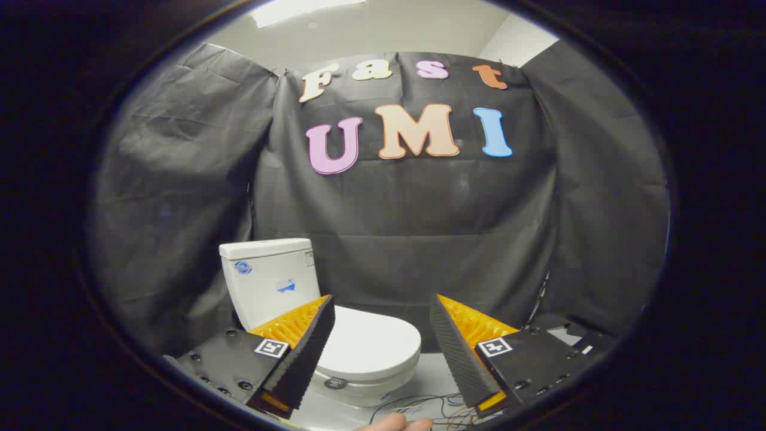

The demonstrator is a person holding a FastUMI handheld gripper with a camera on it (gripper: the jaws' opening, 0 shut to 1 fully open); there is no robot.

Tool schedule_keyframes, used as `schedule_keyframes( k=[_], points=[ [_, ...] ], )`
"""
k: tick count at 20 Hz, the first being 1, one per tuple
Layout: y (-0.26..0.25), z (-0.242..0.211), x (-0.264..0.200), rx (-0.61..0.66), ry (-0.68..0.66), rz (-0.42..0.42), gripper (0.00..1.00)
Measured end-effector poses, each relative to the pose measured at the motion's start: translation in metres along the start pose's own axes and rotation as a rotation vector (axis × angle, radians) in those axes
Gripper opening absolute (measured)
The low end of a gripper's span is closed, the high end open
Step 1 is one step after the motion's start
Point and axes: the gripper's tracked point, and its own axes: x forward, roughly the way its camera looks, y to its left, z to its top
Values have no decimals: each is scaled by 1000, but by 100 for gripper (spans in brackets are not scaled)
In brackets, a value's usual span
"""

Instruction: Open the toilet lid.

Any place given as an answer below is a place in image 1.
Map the tangle of thin cables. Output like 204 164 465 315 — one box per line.
368 392 500 429

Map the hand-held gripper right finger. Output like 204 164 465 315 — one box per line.
429 293 618 419

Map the white toilet with tank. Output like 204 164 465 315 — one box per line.
219 238 415 409

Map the white toilet lid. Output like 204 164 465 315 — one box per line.
312 305 422 393

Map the black backdrop cloth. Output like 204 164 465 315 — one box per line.
90 42 671 360

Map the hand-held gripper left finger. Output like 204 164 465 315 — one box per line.
163 294 336 420

